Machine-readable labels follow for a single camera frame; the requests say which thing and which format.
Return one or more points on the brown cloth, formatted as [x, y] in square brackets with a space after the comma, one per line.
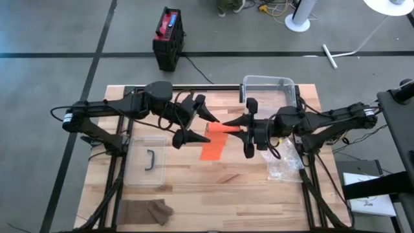
[142, 212]

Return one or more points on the orange elastic bandage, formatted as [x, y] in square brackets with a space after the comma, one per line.
[213, 142]

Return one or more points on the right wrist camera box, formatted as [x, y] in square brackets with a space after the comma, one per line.
[263, 134]

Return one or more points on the white round side table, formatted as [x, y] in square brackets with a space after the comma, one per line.
[388, 6]

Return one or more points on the white floor lamp base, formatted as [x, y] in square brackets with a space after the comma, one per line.
[300, 16]

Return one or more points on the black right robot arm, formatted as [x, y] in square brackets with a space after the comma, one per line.
[323, 119]

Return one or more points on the clear plastic bin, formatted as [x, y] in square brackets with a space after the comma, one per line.
[270, 87]

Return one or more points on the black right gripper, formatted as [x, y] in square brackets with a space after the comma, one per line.
[251, 105]

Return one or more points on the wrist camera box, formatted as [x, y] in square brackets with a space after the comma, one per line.
[185, 111]
[263, 134]

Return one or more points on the dark grey flat panel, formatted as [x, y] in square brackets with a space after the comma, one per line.
[355, 168]

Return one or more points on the black side stand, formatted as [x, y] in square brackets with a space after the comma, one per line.
[399, 129]

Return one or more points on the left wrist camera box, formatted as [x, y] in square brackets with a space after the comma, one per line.
[185, 111]

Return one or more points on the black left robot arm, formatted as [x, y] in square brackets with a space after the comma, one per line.
[129, 103]

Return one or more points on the small yellow tag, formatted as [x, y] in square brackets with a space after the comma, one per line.
[280, 140]

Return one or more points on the red and black power station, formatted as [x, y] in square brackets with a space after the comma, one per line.
[168, 39]

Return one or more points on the person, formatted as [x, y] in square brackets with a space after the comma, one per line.
[231, 6]

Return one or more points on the white paper sheet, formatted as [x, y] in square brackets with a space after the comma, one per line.
[368, 200]

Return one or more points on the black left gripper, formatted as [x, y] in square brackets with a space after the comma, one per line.
[199, 98]

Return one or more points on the clear plastic bag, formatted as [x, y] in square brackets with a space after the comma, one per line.
[284, 165]

